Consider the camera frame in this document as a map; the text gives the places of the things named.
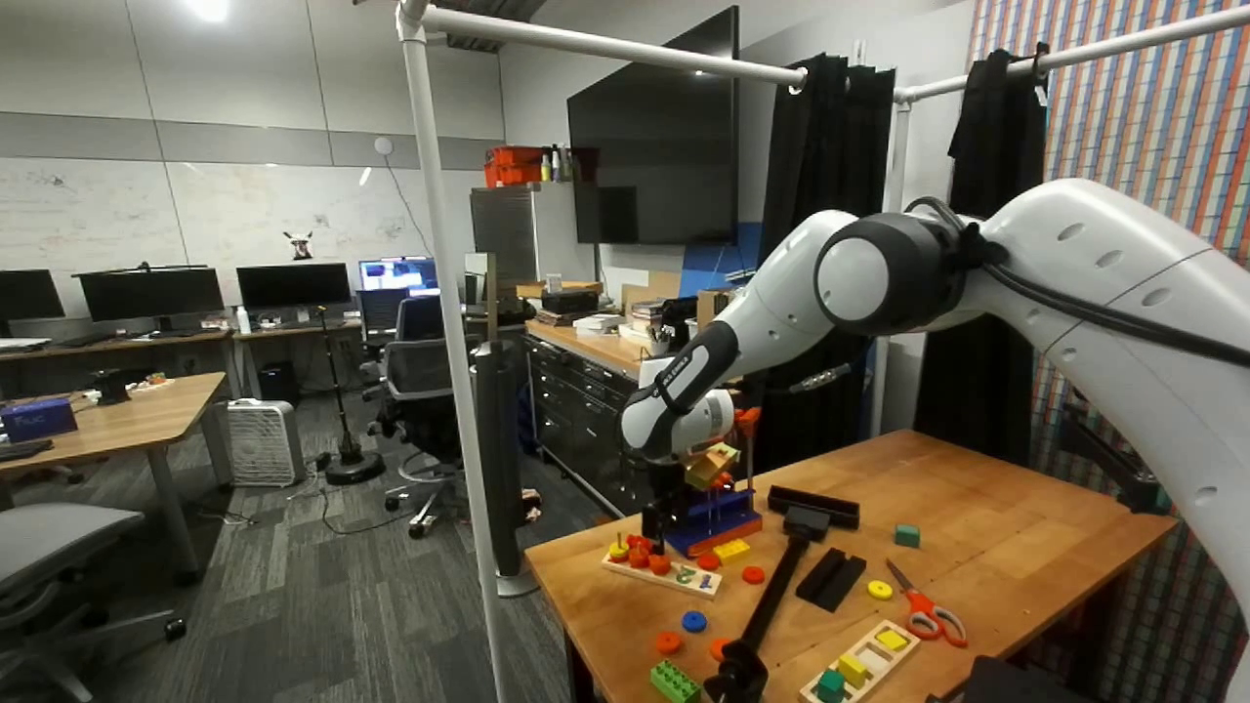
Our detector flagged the green toy brick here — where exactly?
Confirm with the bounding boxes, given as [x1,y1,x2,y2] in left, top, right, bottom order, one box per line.
[644,655,702,703]

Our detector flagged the black office chair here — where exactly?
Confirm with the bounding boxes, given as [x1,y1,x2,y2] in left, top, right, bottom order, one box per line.
[379,293,463,539]

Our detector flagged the light wooden desk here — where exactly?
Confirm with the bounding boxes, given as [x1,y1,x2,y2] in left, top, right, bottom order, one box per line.
[0,371,233,580]

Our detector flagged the lit blue computer monitor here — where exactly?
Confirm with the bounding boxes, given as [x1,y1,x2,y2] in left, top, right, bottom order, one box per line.
[355,255,442,295]

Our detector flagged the white horizontal frame pipe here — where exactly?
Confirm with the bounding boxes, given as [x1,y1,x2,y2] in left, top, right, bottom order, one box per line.
[413,0,813,90]
[894,4,1250,108]

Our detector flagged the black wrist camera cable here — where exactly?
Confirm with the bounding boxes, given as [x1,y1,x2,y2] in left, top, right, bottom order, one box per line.
[903,192,1250,371]

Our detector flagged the wide black computer monitor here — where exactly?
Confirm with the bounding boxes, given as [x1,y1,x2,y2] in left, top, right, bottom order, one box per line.
[76,267,227,324]

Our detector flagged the grey mesh office chair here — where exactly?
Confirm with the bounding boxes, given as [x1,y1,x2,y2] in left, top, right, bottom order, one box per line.
[0,500,189,703]

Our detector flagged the black curtain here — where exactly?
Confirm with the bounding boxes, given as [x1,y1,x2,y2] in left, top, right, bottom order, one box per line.
[746,49,900,471]
[916,47,1051,463]

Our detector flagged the white vertical frame pole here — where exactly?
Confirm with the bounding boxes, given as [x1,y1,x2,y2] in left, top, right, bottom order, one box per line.
[390,0,513,703]

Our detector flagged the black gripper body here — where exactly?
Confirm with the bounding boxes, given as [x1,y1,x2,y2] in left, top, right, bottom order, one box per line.
[642,445,694,518]

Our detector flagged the wooden number stacking board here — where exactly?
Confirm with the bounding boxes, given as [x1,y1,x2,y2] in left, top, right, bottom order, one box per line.
[598,531,728,601]

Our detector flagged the black rectangular block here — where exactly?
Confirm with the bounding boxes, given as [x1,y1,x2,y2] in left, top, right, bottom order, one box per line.
[795,545,871,617]

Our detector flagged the orange handled scissors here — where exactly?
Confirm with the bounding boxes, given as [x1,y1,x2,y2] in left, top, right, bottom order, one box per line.
[882,558,973,653]

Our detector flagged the blue box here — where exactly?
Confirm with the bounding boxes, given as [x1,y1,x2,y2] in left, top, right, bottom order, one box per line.
[0,393,80,445]

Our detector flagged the wooden shape sorter board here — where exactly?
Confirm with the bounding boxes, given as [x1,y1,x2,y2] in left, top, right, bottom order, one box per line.
[799,617,921,703]

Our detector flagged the black drawer cabinet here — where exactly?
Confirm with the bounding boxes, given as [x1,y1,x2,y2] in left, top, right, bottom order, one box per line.
[523,317,657,518]

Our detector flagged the dark long monitor desk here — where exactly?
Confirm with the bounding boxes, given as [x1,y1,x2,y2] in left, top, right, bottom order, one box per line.
[0,319,377,393]

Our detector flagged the orange toy hand tool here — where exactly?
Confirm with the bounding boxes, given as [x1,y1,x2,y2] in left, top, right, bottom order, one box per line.
[735,401,766,479]

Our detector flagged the black floor stand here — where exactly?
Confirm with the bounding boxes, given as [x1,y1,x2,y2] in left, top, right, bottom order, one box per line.
[321,341,390,489]

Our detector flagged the large black wall television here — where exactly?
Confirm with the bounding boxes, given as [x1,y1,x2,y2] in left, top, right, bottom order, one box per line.
[565,4,744,247]

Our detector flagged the black long-handled tool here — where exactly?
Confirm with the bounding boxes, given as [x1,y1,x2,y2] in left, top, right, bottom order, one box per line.
[701,485,862,703]

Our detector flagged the orange box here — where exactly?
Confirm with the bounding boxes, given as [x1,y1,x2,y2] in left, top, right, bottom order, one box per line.
[485,143,547,192]

